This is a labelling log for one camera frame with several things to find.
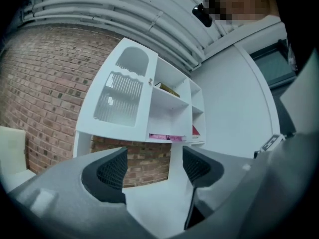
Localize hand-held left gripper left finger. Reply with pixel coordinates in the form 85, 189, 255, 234
7, 147, 185, 239

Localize beige board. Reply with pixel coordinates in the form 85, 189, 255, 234
0, 125, 27, 174

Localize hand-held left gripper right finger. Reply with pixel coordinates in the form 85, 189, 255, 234
182, 145, 256, 232

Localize dark framed glass window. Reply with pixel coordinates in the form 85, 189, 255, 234
250, 39, 299, 87

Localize pink book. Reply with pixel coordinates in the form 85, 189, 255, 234
149, 132, 187, 142

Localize plain white side desk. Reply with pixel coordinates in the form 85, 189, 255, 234
0, 168, 38, 194

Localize black head-mounted camera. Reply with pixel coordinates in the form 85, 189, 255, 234
191, 0, 217, 27

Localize gold-brown book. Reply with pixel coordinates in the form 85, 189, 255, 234
154, 82, 181, 99

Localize white cabinet with glass door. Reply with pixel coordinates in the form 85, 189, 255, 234
72, 37, 207, 234

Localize person's head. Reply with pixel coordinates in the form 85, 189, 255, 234
205, 0, 280, 22

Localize bundle of white ceiling pipes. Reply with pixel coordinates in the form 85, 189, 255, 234
19, 0, 222, 71

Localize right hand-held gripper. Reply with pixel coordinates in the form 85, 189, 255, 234
254, 133, 287, 159

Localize white cabinet door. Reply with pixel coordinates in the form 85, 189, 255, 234
75, 37, 159, 142

